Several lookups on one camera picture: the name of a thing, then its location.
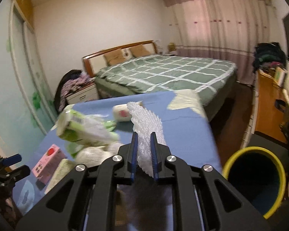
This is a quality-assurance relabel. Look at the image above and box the right brown pillow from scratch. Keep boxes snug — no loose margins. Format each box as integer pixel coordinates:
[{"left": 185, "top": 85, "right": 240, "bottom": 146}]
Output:
[{"left": 129, "top": 44, "right": 151, "bottom": 57}]

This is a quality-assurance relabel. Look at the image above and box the green tissue pack wrapper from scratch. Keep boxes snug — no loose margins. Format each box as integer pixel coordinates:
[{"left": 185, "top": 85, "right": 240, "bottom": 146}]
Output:
[{"left": 56, "top": 108, "right": 120, "bottom": 146}]

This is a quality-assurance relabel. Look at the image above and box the pink white curtain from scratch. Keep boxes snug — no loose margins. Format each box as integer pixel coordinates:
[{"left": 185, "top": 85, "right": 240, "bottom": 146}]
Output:
[{"left": 162, "top": 0, "right": 274, "bottom": 85}]

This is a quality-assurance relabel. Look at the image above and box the sliding wardrobe door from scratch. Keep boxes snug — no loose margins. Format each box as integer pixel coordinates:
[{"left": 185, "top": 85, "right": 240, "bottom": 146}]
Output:
[{"left": 0, "top": 0, "right": 57, "bottom": 163}]

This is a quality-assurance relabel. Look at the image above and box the paper cup with pink print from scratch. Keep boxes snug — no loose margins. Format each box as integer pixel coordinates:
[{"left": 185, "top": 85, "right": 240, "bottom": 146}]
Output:
[{"left": 113, "top": 104, "right": 131, "bottom": 122}]

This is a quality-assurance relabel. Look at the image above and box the bed with green plaid duvet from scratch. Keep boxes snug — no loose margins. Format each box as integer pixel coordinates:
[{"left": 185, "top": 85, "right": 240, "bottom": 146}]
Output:
[{"left": 95, "top": 54, "right": 237, "bottom": 120}]

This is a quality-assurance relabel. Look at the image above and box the wooden desk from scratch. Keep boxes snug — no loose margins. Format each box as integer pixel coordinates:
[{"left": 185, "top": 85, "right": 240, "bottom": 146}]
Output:
[{"left": 241, "top": 71, "right": 287, "bottom": 148}]

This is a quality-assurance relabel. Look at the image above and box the dark clothes pile on desk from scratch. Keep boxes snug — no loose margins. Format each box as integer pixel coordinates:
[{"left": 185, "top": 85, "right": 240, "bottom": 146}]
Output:
[{"left": 253, "top": 42, "right": 287, "bottom": 73}]

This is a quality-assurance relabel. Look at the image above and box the left brown pillow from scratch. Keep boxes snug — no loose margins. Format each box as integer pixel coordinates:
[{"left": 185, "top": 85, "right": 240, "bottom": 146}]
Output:
[{"left": 103, "top": 49, "right": 126, "bottom": 66}]

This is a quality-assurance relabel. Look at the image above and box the crumpled white paper towel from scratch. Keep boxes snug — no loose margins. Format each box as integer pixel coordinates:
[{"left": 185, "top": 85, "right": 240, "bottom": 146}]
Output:
[{"left": 75, "top": 142, "right": 123, "bottom": 167}]

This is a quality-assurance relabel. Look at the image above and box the wooden headboard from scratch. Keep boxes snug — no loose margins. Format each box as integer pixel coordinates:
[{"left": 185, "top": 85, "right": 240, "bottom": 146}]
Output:
[{"left": 82, "top": 40, "right": 158, "bottom": 78}]

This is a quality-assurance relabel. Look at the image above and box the blue tablecloth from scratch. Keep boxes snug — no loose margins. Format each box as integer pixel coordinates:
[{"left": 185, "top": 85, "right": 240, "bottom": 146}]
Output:
[{"left": 12, "top": 90, "right": 223, "bottom": 231}]

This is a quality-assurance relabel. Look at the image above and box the white bedside cabinet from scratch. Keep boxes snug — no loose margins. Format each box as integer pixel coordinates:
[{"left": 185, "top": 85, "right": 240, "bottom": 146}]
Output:
[{"left": 66, "top": 82, "right": 99, "bottom": 104}]

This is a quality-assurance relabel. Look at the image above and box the yellow rimmed trash bin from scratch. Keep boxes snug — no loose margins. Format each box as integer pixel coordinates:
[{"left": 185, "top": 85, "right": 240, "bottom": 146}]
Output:
[{"left": 222, "top": 146, "right": 287, "bottom": 219}]

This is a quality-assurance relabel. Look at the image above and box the clear bubble wrap sheet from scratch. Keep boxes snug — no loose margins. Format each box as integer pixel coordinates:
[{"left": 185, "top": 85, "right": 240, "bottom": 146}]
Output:
[{"left": 127, "top": 102, "right": 166, "bottom": 177}]

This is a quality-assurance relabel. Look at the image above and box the clothes pile on cabinet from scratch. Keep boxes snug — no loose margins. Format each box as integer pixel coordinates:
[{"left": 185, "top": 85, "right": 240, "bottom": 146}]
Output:
[{"left": 54, "top": 69, "right": 91, "bottom": 114}]

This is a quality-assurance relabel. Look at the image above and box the brown pillow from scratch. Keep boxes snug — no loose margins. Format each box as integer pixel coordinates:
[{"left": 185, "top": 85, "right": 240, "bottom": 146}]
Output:
[
  {"left": 103, "top": 49, "right": 126, "bottom": 66},
  {"left": 129, "top": 44, "right": 151, "bottom": 57}
]

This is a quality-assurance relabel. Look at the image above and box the pink strawberry milk carton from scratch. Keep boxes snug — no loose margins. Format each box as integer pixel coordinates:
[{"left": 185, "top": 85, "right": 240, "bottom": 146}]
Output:
[{"left": 32, "top": 144, "right": 66, "bottom": 185}]

